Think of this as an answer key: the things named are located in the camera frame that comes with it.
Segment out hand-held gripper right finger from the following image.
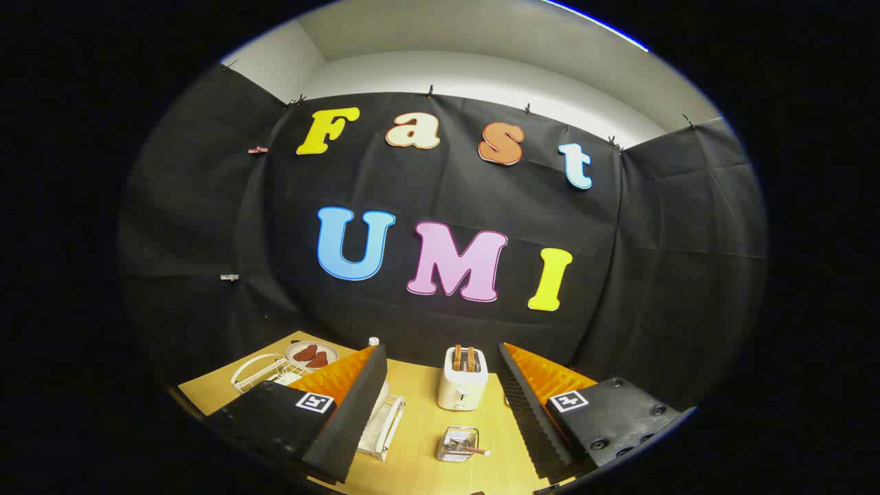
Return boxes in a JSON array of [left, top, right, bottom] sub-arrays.
[[496, 342, 696, 482]]

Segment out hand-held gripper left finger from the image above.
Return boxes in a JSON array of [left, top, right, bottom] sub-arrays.
[[206, 344, 389, 485]]

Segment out metal wire basket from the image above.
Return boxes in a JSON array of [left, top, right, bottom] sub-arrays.
[[436, 426, 481, 464]]

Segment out white wire dish rack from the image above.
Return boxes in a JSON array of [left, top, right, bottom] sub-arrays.
[[230, 353, 406, 462]]

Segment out small plate with meat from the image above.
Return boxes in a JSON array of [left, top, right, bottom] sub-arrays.
[[286, 342, 340, 369]]

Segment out white toaster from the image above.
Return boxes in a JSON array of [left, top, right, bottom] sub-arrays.
[[437, 346, 490, 412]]

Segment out black backdrop cloth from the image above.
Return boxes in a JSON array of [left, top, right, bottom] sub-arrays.
[[118, 63, 769, 413]]

